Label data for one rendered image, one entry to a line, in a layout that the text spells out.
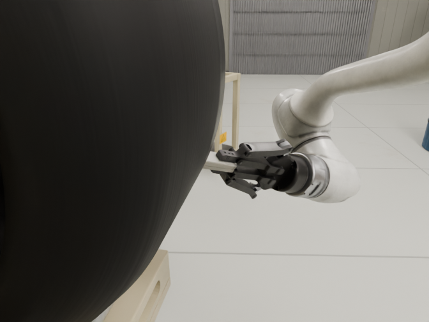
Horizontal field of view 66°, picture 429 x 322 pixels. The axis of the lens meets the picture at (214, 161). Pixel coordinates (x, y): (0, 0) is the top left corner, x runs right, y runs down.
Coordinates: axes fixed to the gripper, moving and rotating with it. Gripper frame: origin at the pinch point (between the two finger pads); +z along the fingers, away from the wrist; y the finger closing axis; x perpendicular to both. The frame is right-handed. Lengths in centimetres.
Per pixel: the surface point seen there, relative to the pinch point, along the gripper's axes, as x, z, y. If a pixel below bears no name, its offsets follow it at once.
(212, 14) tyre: -3.8, 14.8, -19.3
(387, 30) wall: 456, -695, -112
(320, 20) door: 528, -571, -55
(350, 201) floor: 58, -200, 56
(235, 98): 176, -158, 52
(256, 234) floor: 56, -123, 88
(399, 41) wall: 432, -728, -108
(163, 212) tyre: -17.9, 19.6, -6.9
